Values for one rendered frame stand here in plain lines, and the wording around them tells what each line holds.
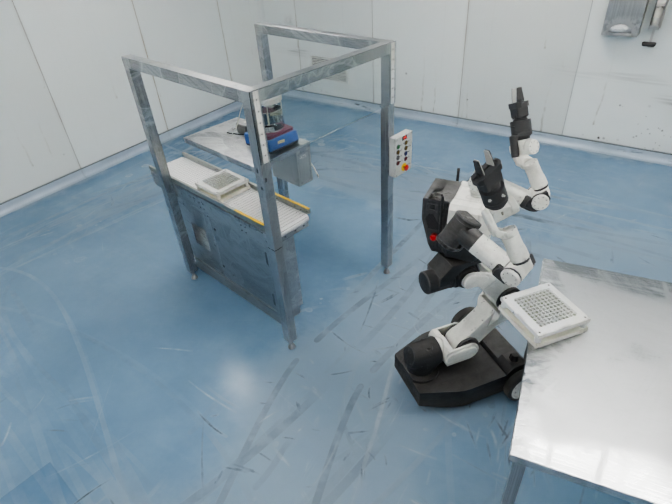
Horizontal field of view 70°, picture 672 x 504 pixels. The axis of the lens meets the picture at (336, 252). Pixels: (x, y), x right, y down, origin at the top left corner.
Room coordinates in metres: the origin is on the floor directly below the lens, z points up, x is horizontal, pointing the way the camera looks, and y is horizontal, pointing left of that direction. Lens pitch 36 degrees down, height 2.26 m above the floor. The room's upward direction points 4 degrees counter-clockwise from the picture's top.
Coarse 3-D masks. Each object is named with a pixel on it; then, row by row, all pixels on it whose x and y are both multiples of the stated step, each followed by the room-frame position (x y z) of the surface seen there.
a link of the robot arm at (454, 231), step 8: (448, 224) 1.60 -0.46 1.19; (456, 224) 1.57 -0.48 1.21; (440, 232) 1.62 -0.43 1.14; (448, 232) 1.58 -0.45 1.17; (456, 232) 1.56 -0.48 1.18; (464, 232) 1.55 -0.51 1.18; (472, 232) 1.54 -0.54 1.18; (480, 232) 1.55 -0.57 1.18; (448, 240) 1.56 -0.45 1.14; (456, 240) 1.55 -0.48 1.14; (464, 240) 1.53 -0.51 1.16; (472, 240) 1.52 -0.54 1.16
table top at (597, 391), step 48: (576, 288) 1.58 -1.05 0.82; (624, 288) 1.56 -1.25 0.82; (576, 336) 1.30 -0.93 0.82; (624, 336) 1.28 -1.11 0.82; (528, 384) 1.09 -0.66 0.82; (576, 384) 1.07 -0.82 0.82; (624, 384) 1.06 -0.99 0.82; (528, 432) 0.90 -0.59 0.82; (576, 432) 0.89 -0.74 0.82; (624, 432) 0.88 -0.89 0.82; (576, 480) 0.74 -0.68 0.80; (624, 480) 0.72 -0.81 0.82
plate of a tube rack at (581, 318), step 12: (540, 288) 1.52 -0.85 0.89; (552, 288) 1.51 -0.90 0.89; (504, 300) 1.46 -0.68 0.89; (564, 300) 1.43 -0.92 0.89; (516, 312) 1.38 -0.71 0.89; (528, 324) 1.31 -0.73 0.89; (552, 324) 1.30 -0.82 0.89; (564, 324) 1.30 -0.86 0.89; (576, 324) 1.30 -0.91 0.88; (540, 336) 1.25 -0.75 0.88
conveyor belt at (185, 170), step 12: (168, 168) 3.13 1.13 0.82; (180, 168) 3.11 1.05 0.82; (192, 168) 3.10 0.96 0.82; (204, 168) 3.09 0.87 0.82; (180, 180) 2.93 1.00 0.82; (192, 180) 2.91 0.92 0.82; (252, 192) 2.69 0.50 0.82; (228, 204) 2.56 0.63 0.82; (240, 204) 2.55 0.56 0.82; (252, 204) 2.53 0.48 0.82; (252, 216) 2.40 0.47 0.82; (288, 216) 2.37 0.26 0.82; (300, 216) 2.36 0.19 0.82; (288, 228) 2.26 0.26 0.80
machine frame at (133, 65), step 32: (256, 32) 3.58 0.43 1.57; (288, 32) 3.34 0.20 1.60; (320, 32) 3.15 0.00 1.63; (128, 64) 2.86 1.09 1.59; (160, 64) 2.66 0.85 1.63; (320, 64) 2.44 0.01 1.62; (224, 96) 2.22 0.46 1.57; (384, 128) 2.78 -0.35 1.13; (160, 160) 2.88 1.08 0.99; (256, 160) 2.10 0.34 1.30; (384, 160) 2.78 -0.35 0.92; (288, 192) 3.58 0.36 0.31; (384, 192) 2.78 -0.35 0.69; (384, 224) 2.78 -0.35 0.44; (192, 256) 2.90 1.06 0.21; (384, 256) 2.78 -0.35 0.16; (288, 288) 2.12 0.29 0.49; (288, 320) 2.09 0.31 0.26
